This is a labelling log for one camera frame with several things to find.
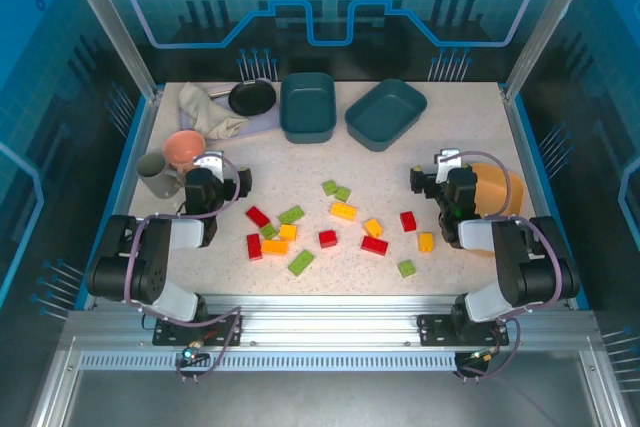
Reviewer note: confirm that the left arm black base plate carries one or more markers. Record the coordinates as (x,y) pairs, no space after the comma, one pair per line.
(165,334)

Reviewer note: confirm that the aluminium mounting rail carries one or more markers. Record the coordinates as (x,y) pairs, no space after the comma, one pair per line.
(325,322)

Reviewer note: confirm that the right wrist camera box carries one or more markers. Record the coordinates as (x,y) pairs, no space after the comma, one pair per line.
(446,163)

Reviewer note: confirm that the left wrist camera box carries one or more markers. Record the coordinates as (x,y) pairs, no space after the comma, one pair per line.
(210,164)

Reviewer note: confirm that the orange plastic container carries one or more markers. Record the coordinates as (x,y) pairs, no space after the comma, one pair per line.
(500,192)

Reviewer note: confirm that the small green lego brick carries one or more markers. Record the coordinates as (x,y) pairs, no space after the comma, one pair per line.
(329,187)
(342,193)
(406,268)
(268,231)

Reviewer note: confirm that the aluminium side rail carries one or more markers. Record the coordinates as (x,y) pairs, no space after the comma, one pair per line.
(145,137)
(520,137)

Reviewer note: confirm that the orange lego brick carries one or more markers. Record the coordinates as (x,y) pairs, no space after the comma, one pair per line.
(274,246)

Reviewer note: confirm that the teal plastic container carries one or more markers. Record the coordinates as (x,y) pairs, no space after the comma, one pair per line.
(306,107)
(382,117)

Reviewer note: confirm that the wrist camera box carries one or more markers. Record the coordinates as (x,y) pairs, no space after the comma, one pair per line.
(446,163)
(210,164)

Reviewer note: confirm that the long green lego brick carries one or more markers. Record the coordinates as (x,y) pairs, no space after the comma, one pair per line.
(301,262)
(291,214)

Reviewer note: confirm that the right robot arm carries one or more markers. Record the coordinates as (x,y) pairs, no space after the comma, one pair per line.
(510,257)

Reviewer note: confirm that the long red lego brick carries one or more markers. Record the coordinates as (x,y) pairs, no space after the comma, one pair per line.
(374,245)
(257,216)
(254,246)

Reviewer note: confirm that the aluminium frame post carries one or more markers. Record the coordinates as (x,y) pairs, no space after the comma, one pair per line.
(548,22)
(112,22)

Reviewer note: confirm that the pink bowl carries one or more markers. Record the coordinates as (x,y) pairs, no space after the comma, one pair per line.
(184,149)

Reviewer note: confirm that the small red lego brick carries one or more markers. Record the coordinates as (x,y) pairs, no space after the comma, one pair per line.
(408,221)
(327,238)

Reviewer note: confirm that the grey mug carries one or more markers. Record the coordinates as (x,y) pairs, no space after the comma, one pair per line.
(152,174)

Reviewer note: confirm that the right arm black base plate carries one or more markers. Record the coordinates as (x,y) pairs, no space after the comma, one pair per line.
(432,332)

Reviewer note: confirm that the black frying pan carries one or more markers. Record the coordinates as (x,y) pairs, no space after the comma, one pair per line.
(252,97)

